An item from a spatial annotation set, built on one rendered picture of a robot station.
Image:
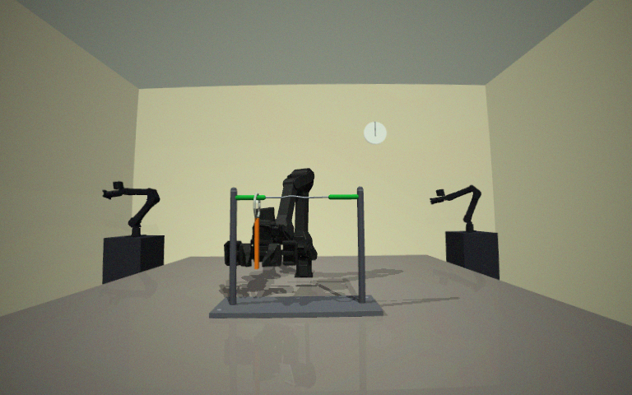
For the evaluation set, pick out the orange handle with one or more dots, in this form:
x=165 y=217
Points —
x=256 y=229

